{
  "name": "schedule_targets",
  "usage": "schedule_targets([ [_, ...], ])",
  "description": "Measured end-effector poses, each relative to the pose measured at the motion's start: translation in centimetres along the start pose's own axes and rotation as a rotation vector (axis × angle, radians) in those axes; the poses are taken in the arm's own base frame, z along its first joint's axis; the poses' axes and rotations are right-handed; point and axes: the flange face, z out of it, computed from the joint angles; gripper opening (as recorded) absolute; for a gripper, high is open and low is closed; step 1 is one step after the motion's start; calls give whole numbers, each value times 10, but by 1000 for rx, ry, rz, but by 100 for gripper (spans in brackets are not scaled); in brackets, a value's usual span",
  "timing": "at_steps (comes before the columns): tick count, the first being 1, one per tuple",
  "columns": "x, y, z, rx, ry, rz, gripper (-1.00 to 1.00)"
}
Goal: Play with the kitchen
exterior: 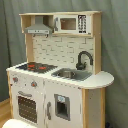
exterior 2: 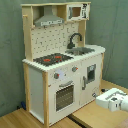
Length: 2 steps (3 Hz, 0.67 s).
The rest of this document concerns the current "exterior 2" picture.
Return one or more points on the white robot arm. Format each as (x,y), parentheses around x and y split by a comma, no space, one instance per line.
(114,99)

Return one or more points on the grey range hood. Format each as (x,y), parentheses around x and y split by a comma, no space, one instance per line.
(48,18)

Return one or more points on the grey toy sink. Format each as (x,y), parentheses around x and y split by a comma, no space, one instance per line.
(79,51)

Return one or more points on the red stove knob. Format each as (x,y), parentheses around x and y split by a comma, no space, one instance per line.
(56,75)
(74,69)

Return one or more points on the right red stove knob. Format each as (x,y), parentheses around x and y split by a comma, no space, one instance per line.
(74,69)

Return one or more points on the black toy faucet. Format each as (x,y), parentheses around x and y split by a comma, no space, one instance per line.
(72,40)

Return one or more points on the white oven door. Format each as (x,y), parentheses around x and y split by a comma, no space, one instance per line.
(63,99)

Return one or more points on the left red stove knob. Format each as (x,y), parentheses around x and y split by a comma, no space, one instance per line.
(56,75)

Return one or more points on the black toy stovetop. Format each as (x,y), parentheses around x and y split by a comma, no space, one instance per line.
(52,59)

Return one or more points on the wooden toy kitchen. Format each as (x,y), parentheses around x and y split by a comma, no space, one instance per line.
(47,40)

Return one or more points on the toy microwave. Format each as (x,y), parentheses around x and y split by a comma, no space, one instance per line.
(77,11)

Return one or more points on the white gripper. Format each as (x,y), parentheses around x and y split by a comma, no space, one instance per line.
(113,99)

